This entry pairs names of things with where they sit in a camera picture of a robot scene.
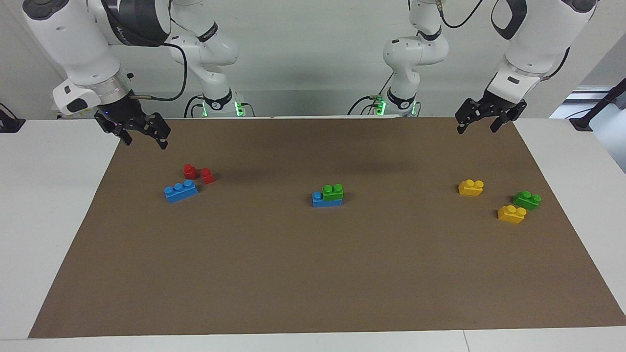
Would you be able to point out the yellow toy block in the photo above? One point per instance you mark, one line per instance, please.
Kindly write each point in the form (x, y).
(471, 187)
(511, 214)

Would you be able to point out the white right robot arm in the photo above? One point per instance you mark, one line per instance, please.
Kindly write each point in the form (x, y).
(73, 44)

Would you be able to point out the black table clamp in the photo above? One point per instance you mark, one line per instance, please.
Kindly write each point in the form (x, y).
(10, 123)
(594, 107)

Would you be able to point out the red toy block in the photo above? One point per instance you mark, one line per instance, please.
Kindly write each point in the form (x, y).
(208, 176)
(190, 171)

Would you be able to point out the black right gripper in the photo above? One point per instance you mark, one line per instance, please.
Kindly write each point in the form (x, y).
(122, 116)

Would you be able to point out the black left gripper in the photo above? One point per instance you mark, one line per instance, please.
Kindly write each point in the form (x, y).
(491, 106)

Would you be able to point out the blue toy block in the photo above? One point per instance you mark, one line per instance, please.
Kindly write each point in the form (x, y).
(325, 201)
(181, 191)

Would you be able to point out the green toy block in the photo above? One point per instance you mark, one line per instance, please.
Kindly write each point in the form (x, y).
(333, 192)
(526, 200)

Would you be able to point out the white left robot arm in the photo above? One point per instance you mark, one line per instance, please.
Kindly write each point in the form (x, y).
(533, 44)

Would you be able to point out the brown table mat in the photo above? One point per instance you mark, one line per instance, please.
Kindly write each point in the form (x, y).
(313, 274)

